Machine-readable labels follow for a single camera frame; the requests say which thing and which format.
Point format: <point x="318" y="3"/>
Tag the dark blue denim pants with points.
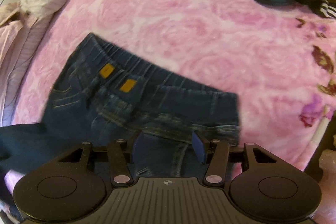
<point x="147" y="103"/>

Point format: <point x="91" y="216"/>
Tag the black white striped cloth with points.
<point x="325" y="8"/>

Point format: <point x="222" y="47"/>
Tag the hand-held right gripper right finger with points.
<point x="198" y="146"/>

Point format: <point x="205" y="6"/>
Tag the pink striped pillow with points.
<point x="18" y="56"/>

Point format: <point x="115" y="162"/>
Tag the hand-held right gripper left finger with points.
<point x="138" y="148"/>

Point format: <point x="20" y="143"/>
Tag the pink floral blanket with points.
<point x="183" y="16"/>

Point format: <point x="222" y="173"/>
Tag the beige cloth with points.
<point x="10" y="14"/>

